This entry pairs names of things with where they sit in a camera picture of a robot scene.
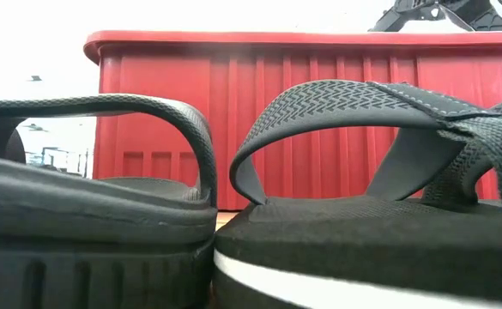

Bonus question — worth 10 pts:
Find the black flip-flop white-striped sole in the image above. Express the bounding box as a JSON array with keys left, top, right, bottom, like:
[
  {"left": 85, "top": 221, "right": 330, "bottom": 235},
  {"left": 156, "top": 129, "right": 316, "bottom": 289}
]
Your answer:
[{"left": 210, "top": 79, "right": 502, "bottom": 309}]

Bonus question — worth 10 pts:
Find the red plastic bin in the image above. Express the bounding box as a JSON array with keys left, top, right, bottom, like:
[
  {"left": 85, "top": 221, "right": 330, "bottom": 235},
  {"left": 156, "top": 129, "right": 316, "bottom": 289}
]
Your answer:
[{"left": 83, "top": 29, "right": 502, "bottom": 211}]

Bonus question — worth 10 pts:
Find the black metal railing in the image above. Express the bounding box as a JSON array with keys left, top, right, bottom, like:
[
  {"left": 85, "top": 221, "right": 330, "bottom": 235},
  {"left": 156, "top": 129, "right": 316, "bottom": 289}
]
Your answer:
[{"left": 39, "top": 147, "right": 89, "bottom": 178}]

